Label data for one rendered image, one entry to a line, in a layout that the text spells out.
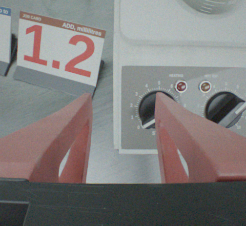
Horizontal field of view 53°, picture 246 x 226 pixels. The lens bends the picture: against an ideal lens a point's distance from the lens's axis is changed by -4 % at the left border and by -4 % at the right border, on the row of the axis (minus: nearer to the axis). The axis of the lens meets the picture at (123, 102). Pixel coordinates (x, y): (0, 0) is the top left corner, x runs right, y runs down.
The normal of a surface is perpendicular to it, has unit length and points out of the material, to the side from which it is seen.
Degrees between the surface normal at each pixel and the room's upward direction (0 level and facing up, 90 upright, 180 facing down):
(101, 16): 0
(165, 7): 0
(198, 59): 0
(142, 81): 30
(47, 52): 40
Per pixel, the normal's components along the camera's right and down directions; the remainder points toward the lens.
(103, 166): 0.00, -0.25
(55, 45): -0.18, 0.40
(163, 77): 0.00, 0.26
